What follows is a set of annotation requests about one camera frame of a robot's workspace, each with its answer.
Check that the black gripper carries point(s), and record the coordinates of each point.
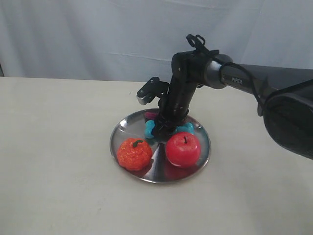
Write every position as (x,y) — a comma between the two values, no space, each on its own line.
(174,106)

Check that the turquoise toy bone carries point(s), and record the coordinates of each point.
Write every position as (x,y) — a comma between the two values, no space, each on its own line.
(149,125)

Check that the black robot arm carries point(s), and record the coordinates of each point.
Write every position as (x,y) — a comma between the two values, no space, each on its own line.
(284,96)

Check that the purple toy sweet potato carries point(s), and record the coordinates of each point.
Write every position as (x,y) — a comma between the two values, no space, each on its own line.
(150,115)

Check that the red toy apple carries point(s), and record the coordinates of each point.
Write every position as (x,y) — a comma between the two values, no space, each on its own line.
(183,150)

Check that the orange toy pumpkin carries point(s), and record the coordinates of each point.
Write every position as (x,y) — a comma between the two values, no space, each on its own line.
(134,154)

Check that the round stainless steel plate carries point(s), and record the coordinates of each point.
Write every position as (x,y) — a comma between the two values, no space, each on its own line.
(159,170)

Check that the white backdrop cloth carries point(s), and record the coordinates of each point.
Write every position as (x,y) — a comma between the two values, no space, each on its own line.
(133,40)

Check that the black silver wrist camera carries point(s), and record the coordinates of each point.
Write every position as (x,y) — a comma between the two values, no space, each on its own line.
(153,88)

